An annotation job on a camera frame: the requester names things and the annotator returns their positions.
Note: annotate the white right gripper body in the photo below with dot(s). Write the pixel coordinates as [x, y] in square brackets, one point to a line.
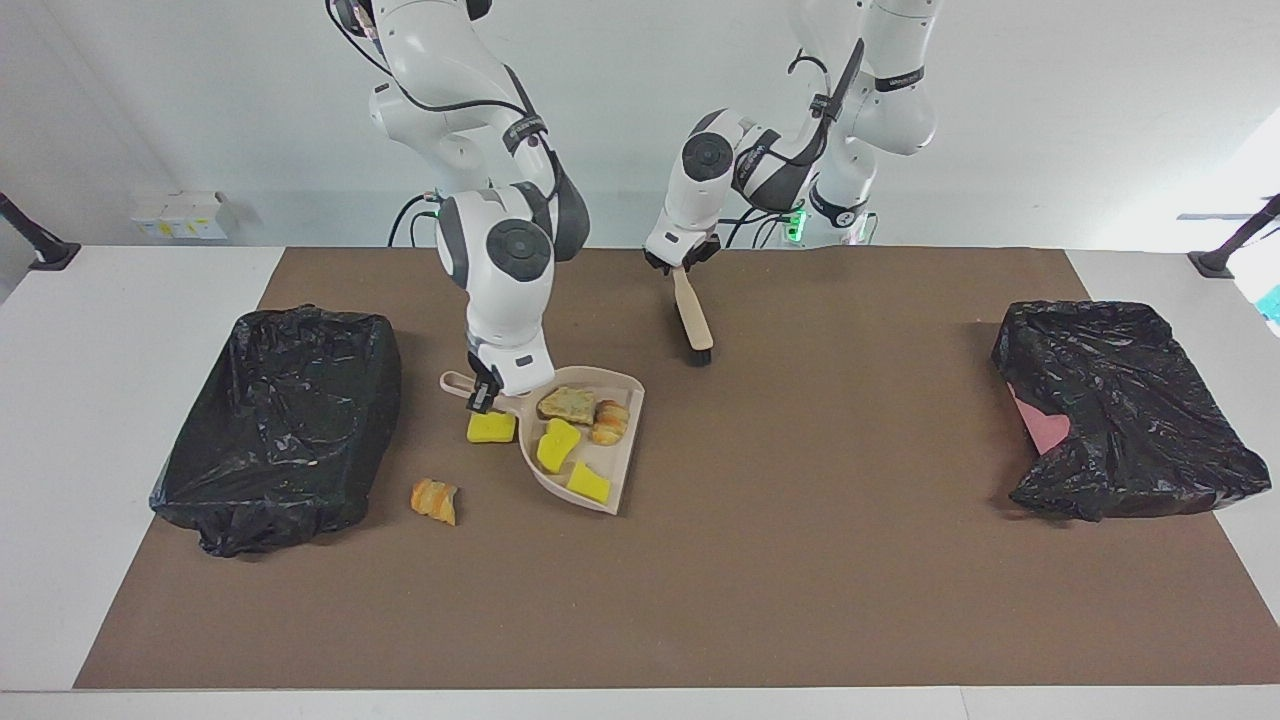
[515, 365]

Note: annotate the wide beige bread chunk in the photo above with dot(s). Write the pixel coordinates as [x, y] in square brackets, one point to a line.
[566, 404]

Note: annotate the bumpy yellow sponge piece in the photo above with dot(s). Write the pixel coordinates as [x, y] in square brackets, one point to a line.
[557, 447]

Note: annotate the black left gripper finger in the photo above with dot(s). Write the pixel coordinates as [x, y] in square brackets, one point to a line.
[706, 254]
[658, 262]

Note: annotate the striped croissant piece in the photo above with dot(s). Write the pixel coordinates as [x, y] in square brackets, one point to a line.
[435, 500]

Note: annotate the teal plastic object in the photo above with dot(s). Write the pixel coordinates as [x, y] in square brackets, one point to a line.
[1273, 303]

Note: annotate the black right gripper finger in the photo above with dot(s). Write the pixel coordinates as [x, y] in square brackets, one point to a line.
[490, 378]
[478, 400]

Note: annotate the brown table mat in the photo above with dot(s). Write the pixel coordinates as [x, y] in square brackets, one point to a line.
[800, 560]

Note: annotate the black camera stand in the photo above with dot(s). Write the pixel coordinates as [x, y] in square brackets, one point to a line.
[1225, 250]
[35, 245]

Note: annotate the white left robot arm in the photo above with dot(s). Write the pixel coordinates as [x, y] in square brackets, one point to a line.
[890, 110]

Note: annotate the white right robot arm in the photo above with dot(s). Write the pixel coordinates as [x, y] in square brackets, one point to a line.
[500, 280]

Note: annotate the notched yellow sponge piece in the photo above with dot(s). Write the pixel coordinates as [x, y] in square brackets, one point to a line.
[492, 428]

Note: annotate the black bag lined pink bin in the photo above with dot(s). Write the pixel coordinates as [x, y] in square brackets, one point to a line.
[1130, 420]

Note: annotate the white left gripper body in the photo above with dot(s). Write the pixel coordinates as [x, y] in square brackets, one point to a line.
[678, 245]

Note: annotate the beige plastic dustpan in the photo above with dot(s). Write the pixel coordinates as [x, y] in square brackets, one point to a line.
[612, 453]

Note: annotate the round beige bread chunk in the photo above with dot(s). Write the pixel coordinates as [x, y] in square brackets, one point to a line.
[610, 422]

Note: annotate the flared yellow sponge piece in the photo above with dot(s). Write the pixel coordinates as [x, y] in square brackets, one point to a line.
[588, 483]

